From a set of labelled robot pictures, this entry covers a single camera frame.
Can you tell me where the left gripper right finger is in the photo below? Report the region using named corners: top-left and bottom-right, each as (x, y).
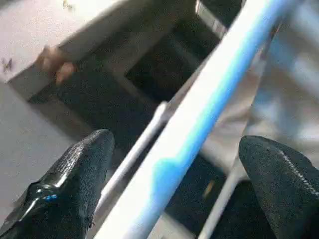
top-left (238, 135), bottom-right (319, 239)

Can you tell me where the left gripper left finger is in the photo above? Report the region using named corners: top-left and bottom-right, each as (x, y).
top-left (0, 128), bottom-right (115, 239)

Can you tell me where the small yellow label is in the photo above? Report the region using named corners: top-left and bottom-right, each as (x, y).
top-left (203, 180), bottom-right (216, 198)

